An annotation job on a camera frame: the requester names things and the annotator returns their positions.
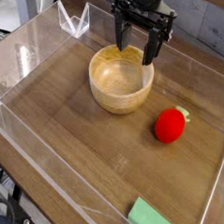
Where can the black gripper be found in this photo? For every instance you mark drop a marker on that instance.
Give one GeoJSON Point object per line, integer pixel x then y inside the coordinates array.
{"type": "Point", "coordinates": [145, 14]}

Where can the red felt strawberry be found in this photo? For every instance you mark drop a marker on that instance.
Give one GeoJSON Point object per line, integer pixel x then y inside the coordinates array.
{"type": "Point", "coordinates": [171, 123]}

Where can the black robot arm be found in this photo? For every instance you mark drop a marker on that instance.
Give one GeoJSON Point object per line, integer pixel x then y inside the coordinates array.
{"type": "Point", "coordinates": [154, 16]}

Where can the light wooden bowl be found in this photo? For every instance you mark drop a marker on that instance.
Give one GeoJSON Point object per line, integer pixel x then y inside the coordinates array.
{"type": "Point", "coordinates": [120, 83]}

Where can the green foam block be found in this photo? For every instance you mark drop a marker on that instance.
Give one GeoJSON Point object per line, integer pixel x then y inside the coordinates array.
{"type": "Point", "coordinates": [143, 213]}

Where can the black metal table clamp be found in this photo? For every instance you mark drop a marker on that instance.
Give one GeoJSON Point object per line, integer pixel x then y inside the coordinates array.
{"type": "Point", "coordinates": [11, 211]}

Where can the clear acrylic corner bracket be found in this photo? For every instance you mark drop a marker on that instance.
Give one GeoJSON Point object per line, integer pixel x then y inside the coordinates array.
{"type": "Point", "coordinates": [74, 25]}

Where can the clear acrylic tray wall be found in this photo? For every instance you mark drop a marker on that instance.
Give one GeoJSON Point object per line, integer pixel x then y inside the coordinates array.
{"type": "Point", "coordinates": [83, 165]}

